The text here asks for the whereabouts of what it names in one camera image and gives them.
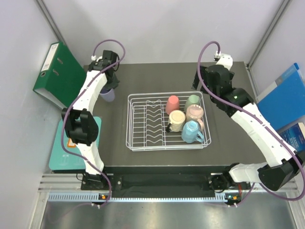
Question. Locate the aluminium rail frame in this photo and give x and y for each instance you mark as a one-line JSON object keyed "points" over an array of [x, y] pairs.
{"points": [[61, 194]]}

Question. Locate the green cup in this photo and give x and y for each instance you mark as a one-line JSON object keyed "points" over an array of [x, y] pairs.
{"points": [[192, 99]]}

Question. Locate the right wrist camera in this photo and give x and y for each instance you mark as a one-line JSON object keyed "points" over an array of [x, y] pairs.
{"points": [[225, 60]]}

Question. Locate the pink mug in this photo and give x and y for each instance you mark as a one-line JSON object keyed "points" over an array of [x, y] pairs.
{"points": [[195, 112]]}

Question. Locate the green ring binder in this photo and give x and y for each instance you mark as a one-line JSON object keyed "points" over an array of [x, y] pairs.
{"points": [[61, 76]]}

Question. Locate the blue folder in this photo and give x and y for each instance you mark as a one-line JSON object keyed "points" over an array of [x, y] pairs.
{"points": [[283, 101]]}

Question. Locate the blue mug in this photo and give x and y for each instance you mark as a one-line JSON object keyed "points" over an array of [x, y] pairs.
{"points": [[191, 132]]}

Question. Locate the white wire dish rack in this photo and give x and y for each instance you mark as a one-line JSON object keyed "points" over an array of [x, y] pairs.
{"points": [[147, 121]]}

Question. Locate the red cup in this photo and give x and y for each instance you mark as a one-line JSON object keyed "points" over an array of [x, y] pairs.
{"points": [[172, 104]]}

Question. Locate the teal cutting board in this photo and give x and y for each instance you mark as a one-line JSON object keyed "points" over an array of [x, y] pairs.
{"points": [[59, 159]]}

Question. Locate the Jane Eyre book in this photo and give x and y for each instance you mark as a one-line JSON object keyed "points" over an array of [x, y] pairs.
{"points": [[295, 136]]}

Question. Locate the cream mug black handle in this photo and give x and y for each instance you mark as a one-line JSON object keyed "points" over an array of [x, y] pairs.
{"points": [[176, 121]]}

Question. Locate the purple cup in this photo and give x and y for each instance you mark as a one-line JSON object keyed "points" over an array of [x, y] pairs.
{"points": [[107, 95]]}

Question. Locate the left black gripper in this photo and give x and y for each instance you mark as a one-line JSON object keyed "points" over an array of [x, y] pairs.
{"points": [[114, 84]]}

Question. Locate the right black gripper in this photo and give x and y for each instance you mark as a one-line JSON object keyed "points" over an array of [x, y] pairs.
{"points": [[196, 81]]}

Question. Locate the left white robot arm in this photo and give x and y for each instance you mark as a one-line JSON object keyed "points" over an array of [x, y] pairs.
{"points": [[79, 124]]}

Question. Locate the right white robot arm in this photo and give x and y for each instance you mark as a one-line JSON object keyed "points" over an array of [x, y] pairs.
{"points": [[283, 162]]}

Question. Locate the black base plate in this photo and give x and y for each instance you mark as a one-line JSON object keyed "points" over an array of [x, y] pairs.
{"points": [[164, 181]]}

